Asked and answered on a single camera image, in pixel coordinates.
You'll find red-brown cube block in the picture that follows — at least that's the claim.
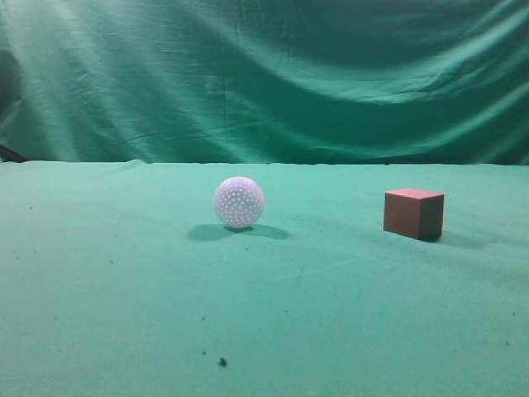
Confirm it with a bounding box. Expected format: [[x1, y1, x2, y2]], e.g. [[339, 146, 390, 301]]
[[383, 188, 445, 240]]

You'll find white dimpled ball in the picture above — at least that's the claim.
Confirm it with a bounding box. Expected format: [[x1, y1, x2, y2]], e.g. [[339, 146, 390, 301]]
[[213, 176, 265, 229]]

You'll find green backdrop cloth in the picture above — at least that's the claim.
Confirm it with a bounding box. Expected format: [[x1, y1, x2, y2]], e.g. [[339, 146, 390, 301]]
[[1, 1, 528, 165]]

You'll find green table cloth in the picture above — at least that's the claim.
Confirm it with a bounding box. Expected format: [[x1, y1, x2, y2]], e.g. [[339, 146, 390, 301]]
[[1, 160, 528, 396]]

